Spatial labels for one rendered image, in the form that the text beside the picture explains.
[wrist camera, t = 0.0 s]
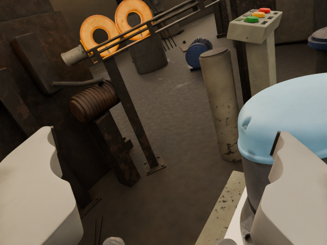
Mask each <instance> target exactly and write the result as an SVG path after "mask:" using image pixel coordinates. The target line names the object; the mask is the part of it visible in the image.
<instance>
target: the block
mask: <svg viewBox="0 0 327 245"><path fill-rule="evenodd" d="M9 43H10V46H11V47H12V49H13V50H14V52H15V54H16V55H17V57H18V58H19V60H20V61H21V63H22V65H23V66H24V68H25V69H26V71H27V72H28V74H29V75H30V77H31V79H32V80H33V82H34V84H35V85H36V87H37V88H38V90H39V91H40V93H41V94H42V95H51V94H54V93H56V92H58V91H60V90H62V89H63V88H64V87H54V86H52V85H51V81H55V82H62V81H61V79H60V77H59V75H58V74H57V72H56V70H55V68H54V67H53V65H52V63H51V61H50V60H49V58H48V56H47V54H46V52H45V51H44V49H43V47H42V45H41V43H40V42H39V40H38V38H37V36H36V35H35V34H34V33H28V34H24V35H19V36H16V37H15V38H13V39H12V40H11V41H10V42H9Z"/></svg>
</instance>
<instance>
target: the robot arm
mask: <svg viewBox="0 0 327 245"><path fill-rule="evenodd" d="M237 124H238V134H239V138H238V142H237V145H238V149H239V152H240V153H241V158H242V164H243V171H244V177H245V184H246V190H247V198H246V200H245V203H244V205H243V207H242V210H241V214H240V222H239V224H240V232H241V237H242V241H243V244H244V245H327V73H319V74H313V75H307V76H302V77H298V78H294V79H290V80H287V81H284V82H281V83H278V84H275V85H273V86H271V87H268V88H266V89H264V90H262V91H261V92H259V93H257V94H256V95H255V96H253V97H252V98H251V99H249V100H248V101H247V102H246V104H245V105H244V106H243V108H242V109H241V111H240V113H239V116H238V122H237ZM59 151H60V149H59V146H58V142H57V138H56V135H55V130H54V127H53V126H45V127H42V128H40V129H39V130H38V131H36V132H35V133H34V134H33V135H32V136H30V137H29V138H28V139H27V140H26V141H25V142H23V143H22V144H21V145H20V146H18V147H17V148H16V149H15V150H13V151H12V152H11V153H10V154H9V155H8V156H7V157H6V158H5V159H4V160H3V161H2V162H1V163H0V245H77V244H78V243H79V242H80V240H81V239H82V237H83V233H84V231H83V227H82V223H81V219H80V216H79V212H78V208H77V204H76V201H75V197H74V195H73V192H72V189H71V186H70V184H69V182H68V181H65V180H63V179H61V177H62V171H61V167H60V164H59V160H58V157H57V152H59Z"/></svg>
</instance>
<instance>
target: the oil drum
mask: <svg viewBox="0 0 327 245"><path fill-rule="evenodd" d="M150 10H151V9H150ZM151 13H152V17H154V14H153V11H152V10H151ZM127 23H128V25H129V26H130V27H131V28H133V27H135V26H137V25H139V24H141V18H140V16H139V15H138V14H134V15H131V16H129V17H127ZM153 28H154V31H157V30H158V27H157V25H156V26H154V27H153ZM135 41H137V40H130V39H128V40H126V44H127V45H129V44H131V43H133V42H135ZM129 52H130V55H131V58H132V60H133V63H134V65H135V68H136V70H137V73H138V74H146V73H150V72H153V71H156V70H159V69H161V68H163V67H165V66H166V65H167V64H168V61H167V58H166V55H165V51H164V46H163V44H162V40H161V37H160V34H159V33H158V34H157V35H155V36H153V37H151V38H149V39H147V40H145V41H143V42H141V43H139V44H137V45H135V46H133V47H131V48H129Z"/></svg>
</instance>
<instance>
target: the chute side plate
mask: <svg viewBox="0 0 327 245"><path fill-rule="evenodd" d="M11 85H12V86H13V87H14V89H15V90H16V91H17V92H20V91H21V90H20V88H19V87H18V85H17V84H16V82H15V81H14V79H13V78H12V76H11V75H10V73H9V72H8V70H4V71H1V72H0V89H3V88H5V87H8V86H11Z"/></svg>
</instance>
